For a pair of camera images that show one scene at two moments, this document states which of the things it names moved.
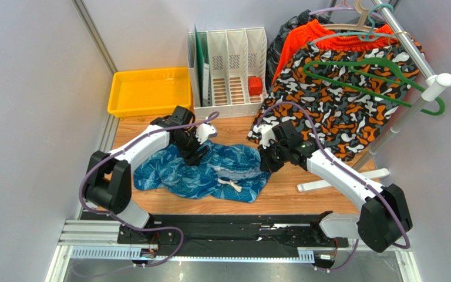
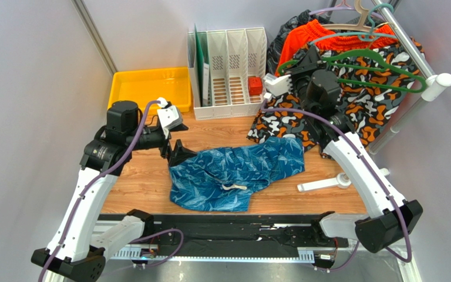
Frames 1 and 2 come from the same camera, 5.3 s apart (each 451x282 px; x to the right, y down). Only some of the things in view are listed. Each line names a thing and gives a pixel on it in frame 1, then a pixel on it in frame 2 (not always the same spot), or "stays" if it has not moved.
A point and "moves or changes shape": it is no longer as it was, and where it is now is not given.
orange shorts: x=318 y=33 stays
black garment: x=278 y=39 stays
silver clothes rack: x=433 y=84 stays
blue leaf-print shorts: x=230 y=171 moves or changes shape
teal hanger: x=370 y=36 stays
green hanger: x=385 y=67 -> x=338 y=56
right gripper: x=272 y=157 -> x=298 y=68
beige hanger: x=359 y=25 stays
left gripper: x=191 y=157 -> x=179 y=154
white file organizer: x=237 y=59 stays
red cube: x=255 y=86 stays
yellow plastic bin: x=149 y=92 stays
